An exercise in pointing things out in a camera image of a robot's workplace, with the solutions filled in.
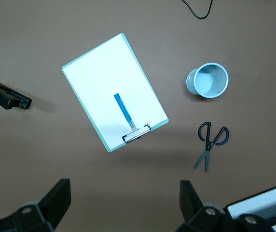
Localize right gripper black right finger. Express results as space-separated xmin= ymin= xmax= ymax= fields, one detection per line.
xmin=176 ymin=180 xmax=274 ymax=232

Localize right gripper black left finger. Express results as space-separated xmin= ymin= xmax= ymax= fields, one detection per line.
xmin=0 ymin=178 xmax=71 ymax=232

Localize blue marker pen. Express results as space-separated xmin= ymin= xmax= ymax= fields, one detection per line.
xmin=113 ymin=93 xmax=137 ymax=132

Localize black stapler with red end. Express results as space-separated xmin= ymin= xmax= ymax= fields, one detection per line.
xmin=0 ymin=80 xmax=32 ymax=111

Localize light blue mesh cup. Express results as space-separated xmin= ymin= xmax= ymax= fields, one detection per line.
xmin=185 ymin=62 xmax=229 ymax=99

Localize mint clipboard with white paper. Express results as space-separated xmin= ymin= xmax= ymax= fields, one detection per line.
xmin=61 ymin=33 xmax=169 ymax=153

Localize black blue handled scissors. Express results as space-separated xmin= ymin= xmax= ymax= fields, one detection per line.
xmin=193 ymin=121 xmax=230 ymax=173

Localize thin black looped cable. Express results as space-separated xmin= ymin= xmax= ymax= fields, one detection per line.
xmin=181 ymin=0 xmax=214 ymax=20

